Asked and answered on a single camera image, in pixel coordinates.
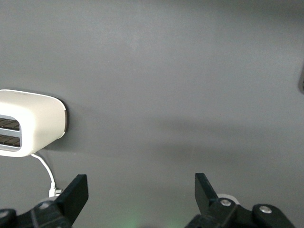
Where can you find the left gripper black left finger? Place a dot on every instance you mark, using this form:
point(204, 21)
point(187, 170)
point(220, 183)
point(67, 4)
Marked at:
point(73, 194)

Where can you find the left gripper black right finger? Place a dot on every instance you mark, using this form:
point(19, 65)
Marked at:
point(206, 197)

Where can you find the white toaster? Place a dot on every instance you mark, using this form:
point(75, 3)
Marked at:
point(40, 121)

